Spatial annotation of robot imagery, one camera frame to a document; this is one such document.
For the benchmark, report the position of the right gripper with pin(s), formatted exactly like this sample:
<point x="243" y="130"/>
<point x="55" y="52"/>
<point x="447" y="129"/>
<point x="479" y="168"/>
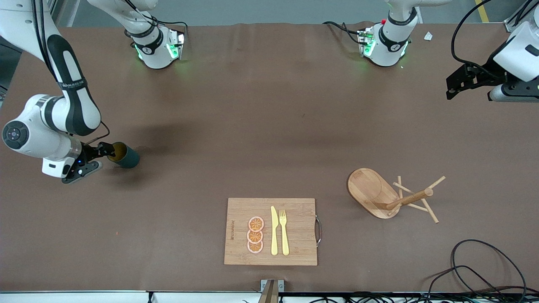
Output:
<point x="89" y="151"/>

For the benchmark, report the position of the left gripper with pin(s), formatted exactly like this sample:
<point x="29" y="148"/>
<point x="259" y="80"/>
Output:
<point x="487" y="72"/>

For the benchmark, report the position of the dark green mug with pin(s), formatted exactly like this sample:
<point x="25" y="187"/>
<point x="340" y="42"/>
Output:
<point x="130" y="159"/>

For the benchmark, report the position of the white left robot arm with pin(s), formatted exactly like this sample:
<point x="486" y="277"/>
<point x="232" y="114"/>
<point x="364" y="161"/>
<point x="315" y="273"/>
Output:
<point x="396" y="38"/>

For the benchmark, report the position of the wooden mug rack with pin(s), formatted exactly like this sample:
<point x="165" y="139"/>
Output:
<point x="370" y="189"/>

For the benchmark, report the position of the small white paper scrap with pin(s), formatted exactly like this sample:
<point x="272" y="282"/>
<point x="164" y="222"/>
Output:
<point x="428" y="36"/>

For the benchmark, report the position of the orange slice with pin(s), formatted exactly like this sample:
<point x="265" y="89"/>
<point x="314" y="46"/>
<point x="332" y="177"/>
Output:
<point x="256" y="224"/>

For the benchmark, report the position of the brown table cover mat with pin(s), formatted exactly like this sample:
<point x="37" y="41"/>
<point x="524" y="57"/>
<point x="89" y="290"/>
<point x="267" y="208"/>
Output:
<point x="269" y="105"/>

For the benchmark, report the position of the yellow plastic knife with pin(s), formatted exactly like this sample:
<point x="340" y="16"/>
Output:
<point x="274" y="235"/>

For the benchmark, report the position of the wooden cutting board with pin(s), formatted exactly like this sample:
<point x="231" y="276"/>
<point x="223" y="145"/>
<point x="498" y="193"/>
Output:
<point x="294" y="210"/>

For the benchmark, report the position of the yellow plastic fork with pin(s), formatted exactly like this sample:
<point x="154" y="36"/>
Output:
<point x="285" y="240"/>

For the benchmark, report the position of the aluminium frame profile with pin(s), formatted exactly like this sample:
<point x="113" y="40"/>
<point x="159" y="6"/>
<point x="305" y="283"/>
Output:
<point x="510" y="26"/>

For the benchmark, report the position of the metal bracket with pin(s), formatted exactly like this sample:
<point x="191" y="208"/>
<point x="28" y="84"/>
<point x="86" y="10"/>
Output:
<point x="271" y="290"/>

